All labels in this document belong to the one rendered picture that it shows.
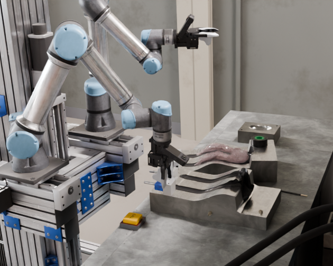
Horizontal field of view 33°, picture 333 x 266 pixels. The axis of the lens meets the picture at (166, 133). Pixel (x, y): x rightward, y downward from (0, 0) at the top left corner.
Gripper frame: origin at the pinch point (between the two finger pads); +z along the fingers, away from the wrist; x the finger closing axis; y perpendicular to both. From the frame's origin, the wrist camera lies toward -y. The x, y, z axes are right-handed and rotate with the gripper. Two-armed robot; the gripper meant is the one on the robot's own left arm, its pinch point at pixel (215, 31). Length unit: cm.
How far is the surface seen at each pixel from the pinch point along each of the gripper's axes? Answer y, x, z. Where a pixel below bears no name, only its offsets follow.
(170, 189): 44, 66, -20
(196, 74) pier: 112, -213, -11
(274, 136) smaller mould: 61, -8, 31
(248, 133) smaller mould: 62, -12, 18
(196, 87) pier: 123, -212, -12
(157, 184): 43, 64, -26
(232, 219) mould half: 53, 74, 4
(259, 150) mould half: 52, 22, 20
